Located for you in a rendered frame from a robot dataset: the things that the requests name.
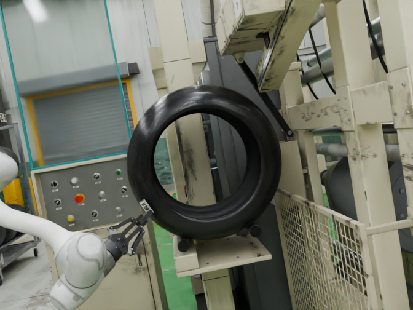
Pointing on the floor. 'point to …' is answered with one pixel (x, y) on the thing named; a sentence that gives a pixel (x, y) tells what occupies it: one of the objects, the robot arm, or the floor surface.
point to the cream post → (190, 136)
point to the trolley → (8, 254)
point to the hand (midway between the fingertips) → (144, 218)
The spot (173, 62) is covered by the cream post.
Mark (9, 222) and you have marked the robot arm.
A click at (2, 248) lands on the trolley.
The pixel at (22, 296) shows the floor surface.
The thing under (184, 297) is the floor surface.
